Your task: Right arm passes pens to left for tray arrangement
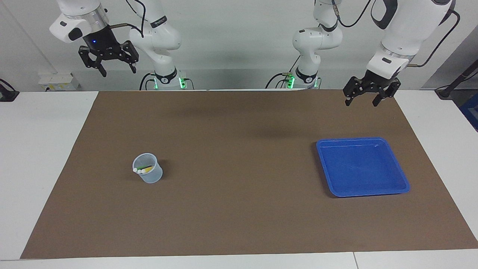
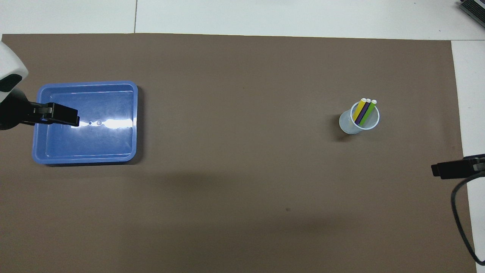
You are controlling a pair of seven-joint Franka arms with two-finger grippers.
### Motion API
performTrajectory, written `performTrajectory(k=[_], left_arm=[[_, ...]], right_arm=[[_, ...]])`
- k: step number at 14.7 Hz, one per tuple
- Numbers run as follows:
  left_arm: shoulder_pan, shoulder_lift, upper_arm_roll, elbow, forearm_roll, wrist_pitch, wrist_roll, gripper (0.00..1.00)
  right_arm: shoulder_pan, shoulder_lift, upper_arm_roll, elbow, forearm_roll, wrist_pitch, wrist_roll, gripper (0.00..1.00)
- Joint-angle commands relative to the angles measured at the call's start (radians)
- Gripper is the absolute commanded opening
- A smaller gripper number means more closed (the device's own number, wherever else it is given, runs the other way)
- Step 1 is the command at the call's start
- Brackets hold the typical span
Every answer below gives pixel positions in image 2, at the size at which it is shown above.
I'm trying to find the grey laptop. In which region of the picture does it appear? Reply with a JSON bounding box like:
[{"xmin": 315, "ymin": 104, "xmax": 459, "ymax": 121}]
[{"xmin": 458, "ymin": 0, "xmax": 485, "ymax": 28}]

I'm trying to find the brown table mat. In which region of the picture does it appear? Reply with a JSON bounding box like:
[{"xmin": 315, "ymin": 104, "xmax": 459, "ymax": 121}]
[{"xmin": 0, "ymin": 33, "xmax": 479, "ymax": 273}]

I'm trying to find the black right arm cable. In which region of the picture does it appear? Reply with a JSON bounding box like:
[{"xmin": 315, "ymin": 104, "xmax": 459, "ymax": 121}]
[{"xmin": 450, "ymin": 171, "xmax": 485, "ymax": 266}]

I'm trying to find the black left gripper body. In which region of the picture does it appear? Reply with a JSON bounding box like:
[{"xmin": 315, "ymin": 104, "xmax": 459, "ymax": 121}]
[{"xmin": 0, "ymin": 88, "xmax": 36, "ymax": 131}]

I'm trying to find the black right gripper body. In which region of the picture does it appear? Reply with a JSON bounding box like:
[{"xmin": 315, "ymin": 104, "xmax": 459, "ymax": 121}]
[{"xmin": 463, "ymin": 154, "xmax": 485, "ymax": 176}]

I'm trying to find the green pen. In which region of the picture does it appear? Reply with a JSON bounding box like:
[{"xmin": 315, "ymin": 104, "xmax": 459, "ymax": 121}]
[{"xmin": 359, "ymin": 99, "xmax": 378, "ymax": 126}]

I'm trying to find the blue plastic tray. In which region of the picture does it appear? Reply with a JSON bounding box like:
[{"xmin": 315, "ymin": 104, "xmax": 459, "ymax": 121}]
[{"xmin": 31, "ymin": 80, "xmax": 138, "ymax": 165}]

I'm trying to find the yellow pen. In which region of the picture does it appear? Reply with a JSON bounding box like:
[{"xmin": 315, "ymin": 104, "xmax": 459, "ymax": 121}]
[{"xmin": 353, "ymin": 98, "xmax": 367, "ymax": 120}]

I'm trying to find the purple pen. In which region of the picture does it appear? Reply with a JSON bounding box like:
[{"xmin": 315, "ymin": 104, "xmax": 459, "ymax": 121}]
[{"xmin": 355, "ymin": 99, "xmax": 372, "ymax": 125}]

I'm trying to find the translucent plastic cup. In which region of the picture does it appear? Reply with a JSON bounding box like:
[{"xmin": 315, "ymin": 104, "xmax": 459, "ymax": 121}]
[{"xmin": 338, "ymin": 100, "xmax": 380, "ymax": 135}]

